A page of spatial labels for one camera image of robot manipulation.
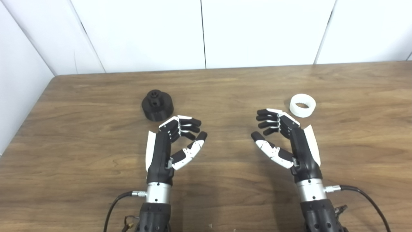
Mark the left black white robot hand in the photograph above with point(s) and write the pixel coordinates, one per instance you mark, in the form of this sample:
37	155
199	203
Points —
159	154

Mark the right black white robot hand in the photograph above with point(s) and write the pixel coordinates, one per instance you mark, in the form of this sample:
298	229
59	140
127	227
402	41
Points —
304	154

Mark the round black plastic part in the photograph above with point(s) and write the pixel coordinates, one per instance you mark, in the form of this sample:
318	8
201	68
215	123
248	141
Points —
157	109

